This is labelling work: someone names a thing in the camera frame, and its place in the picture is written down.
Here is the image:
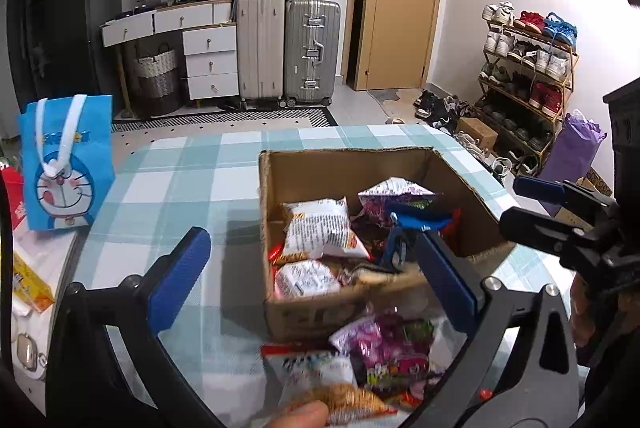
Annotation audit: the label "metal shoe rack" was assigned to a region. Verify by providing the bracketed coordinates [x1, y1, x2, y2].
[477, 18, 581, 179]

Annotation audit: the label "person's right hand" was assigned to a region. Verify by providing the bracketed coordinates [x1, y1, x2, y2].
[570, 275, 621, 361]

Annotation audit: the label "person's left hand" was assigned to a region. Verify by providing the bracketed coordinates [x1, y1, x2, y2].
[267, 400, 331, 428]

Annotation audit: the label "blue cartoon gift bag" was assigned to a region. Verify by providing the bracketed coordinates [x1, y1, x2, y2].
[17, 94, 116, 233]

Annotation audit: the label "small cardboard box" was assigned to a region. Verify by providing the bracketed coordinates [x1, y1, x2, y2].
[457, 118, 499, 151]

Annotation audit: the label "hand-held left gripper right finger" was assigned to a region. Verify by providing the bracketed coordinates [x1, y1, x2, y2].
[400, 230, 581, 428]

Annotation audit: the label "black refrigerator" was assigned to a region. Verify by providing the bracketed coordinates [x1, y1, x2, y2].
[7, 0, 126, 119]

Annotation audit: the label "clear biscuit packet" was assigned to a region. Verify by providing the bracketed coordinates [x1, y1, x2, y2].
[340, 258, 426, 289]

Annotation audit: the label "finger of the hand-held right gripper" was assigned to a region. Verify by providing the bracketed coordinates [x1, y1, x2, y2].
[499, 206, 591, 259]
[512, 176, 607, 221]

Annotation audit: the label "white orange snack packet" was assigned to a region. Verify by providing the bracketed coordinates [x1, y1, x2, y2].
[260, 343, 396, 426]

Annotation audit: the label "rows of assorted sneakers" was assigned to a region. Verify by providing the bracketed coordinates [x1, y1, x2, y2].
[480, 1, 578, 173]

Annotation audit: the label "red box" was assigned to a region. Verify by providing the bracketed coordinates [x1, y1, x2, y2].
[0, 165, 26, 231]

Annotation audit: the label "brown cardboard box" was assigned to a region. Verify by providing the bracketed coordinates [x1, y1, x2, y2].
[258, 147, 517, 344]

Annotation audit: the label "purple gift bag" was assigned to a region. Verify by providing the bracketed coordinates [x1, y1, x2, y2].
[540, 110, 608, 219]

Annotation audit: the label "silver suitcase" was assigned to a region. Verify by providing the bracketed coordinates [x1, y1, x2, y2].
[284, 0, 342, 106]

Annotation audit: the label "pile of dark shoes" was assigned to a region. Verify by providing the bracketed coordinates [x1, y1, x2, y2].
[412, 90, 516, 181]

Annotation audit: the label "woven laundry basket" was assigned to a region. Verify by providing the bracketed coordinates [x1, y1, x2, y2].
[134, 44, 181, 116]

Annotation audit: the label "noodle snack packet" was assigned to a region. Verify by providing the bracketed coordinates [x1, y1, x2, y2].
[277, 197, 371, 265]

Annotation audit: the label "white drawer cabinet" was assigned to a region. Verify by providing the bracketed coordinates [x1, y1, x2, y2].
[101, 0, 240, 101]

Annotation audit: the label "beige suitcase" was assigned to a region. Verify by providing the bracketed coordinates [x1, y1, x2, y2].
[236, 0, 287, 103]

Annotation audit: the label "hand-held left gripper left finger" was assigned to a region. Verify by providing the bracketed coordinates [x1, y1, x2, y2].
[47, 227, 223, 428]

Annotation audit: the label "purple white snack packet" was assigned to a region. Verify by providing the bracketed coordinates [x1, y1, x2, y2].
[357, 177, 438, 229]

